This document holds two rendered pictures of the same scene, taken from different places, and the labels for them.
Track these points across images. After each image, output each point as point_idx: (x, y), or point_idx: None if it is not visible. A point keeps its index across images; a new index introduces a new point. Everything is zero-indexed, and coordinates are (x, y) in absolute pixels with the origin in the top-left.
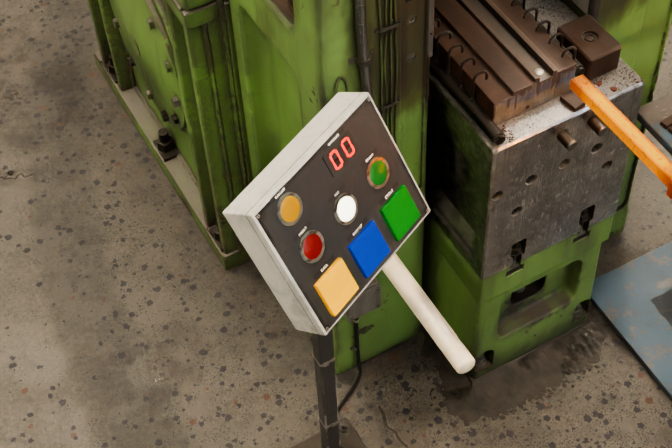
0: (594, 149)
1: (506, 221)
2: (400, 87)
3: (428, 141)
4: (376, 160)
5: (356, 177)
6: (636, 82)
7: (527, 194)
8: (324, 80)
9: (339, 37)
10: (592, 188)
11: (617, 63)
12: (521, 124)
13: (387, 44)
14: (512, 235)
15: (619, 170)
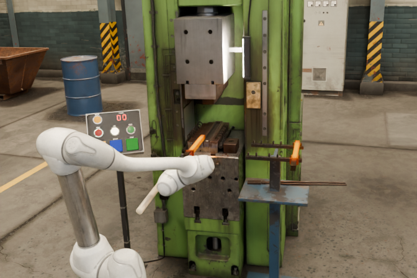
0: (223, 179)
1: (189, 192)
2: (174, 134)
3: None
4: (131, 126)
5: (123, 126)
6: (235, 156)
7: (196, 183)
8: (149, 118)
9: (152, 105)
10: (224, 198)
11: (234, 151)
12: (194, 153)
13: (168, 115)
14: (193, 200)
15: (236, 197)
